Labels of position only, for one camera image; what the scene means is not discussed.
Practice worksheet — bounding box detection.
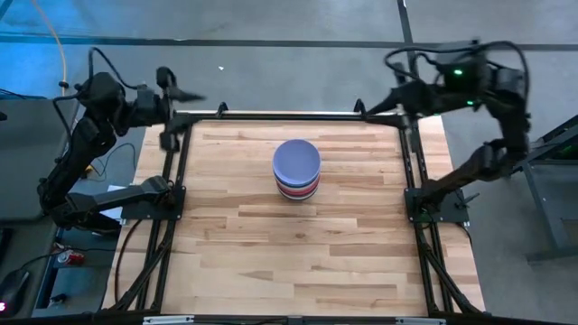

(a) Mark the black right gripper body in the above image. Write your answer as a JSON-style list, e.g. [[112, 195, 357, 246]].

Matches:
[[391, 79, 442, 117]]

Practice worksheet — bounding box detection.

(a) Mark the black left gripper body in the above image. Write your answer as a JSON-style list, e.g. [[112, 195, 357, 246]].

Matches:
[[134, 84, 178, 135]]

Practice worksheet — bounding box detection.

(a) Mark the lavender bowl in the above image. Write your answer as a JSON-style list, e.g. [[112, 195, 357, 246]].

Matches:
[[272, 138, 322, 187]]

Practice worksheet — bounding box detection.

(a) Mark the blue bowl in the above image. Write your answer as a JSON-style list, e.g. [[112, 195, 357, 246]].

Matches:
[[272, 173, 322, 190]]

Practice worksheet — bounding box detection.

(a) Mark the crimson bowl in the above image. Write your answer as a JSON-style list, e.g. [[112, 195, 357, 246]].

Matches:
[[274, 179, 321, 195]]

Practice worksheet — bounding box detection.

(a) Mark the orange-red bowl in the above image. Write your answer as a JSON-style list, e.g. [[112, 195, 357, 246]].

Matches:
[[275, 181, 320, 199]]

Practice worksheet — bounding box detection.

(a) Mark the white paper sheet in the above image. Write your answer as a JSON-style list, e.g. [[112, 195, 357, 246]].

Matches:
[[99, 183, 126, 223]]

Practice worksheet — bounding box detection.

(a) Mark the grey laptop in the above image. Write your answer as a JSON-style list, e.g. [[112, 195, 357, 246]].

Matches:
[[0, 97, 80, 222]]

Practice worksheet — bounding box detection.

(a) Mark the red drink can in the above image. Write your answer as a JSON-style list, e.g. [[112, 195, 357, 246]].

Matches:
[[56, 249, 86, 267]]

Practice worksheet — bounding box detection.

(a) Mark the black metal cart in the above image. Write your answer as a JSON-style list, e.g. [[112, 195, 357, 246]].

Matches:
[[512, 115, 578, 264]]

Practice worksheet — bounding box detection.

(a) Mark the dark grey desk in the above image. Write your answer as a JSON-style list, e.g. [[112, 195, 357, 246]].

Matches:
[[0, 216, 62, 320]]

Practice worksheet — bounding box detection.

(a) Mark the black computer mouse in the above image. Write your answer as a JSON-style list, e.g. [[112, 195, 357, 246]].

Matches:
[[0, 268, 31, 313]]

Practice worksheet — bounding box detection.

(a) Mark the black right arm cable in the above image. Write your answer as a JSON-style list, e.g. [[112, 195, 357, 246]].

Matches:
[[383, 39, 532, 91]]

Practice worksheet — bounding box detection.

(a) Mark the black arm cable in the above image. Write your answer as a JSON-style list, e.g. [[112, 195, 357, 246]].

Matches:
[[88, 47, 145, 91], [383, 39, 532, 91]]

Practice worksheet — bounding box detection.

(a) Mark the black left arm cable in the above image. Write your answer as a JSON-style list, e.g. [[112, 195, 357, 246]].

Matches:
[[88, 47, 145, 91]]

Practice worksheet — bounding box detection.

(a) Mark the yellow cable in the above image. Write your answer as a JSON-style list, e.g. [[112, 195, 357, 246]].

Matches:
[[30, 0, 69, 98]]

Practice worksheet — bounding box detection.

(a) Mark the black aluminium table frame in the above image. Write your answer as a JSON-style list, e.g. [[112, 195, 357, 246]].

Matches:
[[101, 110, 487, 325]]

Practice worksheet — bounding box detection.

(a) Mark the black power cable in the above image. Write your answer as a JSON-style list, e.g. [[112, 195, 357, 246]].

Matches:
[[114, 218, 145, 304]]

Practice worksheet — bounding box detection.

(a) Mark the silver aluminium bracket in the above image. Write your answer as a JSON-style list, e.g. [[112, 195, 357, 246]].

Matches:
[[143, 315, 196, 325], [396, 317, 447, 325]]

